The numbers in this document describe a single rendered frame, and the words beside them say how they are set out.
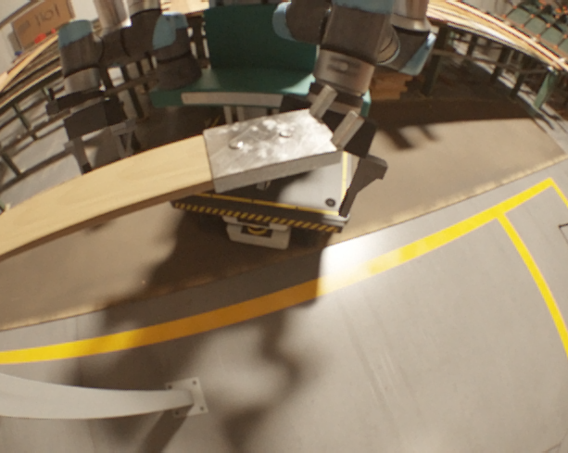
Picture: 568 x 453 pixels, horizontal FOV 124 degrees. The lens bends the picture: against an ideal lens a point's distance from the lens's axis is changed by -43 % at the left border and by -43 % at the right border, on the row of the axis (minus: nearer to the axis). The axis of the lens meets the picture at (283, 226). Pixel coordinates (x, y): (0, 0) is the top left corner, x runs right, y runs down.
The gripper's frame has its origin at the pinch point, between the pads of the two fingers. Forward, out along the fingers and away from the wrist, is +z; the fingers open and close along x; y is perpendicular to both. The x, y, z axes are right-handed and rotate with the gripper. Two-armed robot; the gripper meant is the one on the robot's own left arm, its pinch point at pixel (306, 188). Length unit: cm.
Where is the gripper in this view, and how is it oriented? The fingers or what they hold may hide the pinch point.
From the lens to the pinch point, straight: 40.6
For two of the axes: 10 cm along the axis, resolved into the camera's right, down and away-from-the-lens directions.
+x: 9.4, 3.3, -0.6
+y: -2.4, 5.3, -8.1
